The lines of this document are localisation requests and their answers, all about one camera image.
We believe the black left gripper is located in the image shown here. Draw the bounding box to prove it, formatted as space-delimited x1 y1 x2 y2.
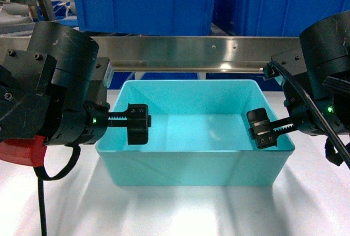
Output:
43 102 151 145

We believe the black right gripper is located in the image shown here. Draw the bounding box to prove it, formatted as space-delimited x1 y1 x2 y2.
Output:
246 82 349 149

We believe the teal plastic bin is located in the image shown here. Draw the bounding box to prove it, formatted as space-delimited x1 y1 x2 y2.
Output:
96 79 295 186

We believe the blue crate upper middle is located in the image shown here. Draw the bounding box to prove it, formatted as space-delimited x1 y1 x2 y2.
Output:
74 0 215 36

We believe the blue crate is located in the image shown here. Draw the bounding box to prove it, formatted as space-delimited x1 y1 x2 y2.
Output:
213 0 349 37
74 0 215 36

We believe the blue crate upper right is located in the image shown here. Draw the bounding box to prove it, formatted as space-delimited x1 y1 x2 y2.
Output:
213 0 349 37

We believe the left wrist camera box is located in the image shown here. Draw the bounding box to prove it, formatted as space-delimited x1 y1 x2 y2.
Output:
91 57 114 89

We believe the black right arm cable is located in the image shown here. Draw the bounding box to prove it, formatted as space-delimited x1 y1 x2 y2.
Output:
270 61 350 171

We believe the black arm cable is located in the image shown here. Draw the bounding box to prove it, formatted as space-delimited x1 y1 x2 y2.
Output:
33 144 82 236
270 61 350 171

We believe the stainless steel shelf rail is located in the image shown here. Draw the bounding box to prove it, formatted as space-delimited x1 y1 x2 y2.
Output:
0 36 304 73

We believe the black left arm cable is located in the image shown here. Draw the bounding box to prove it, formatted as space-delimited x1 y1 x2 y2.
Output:
33 144 82 236

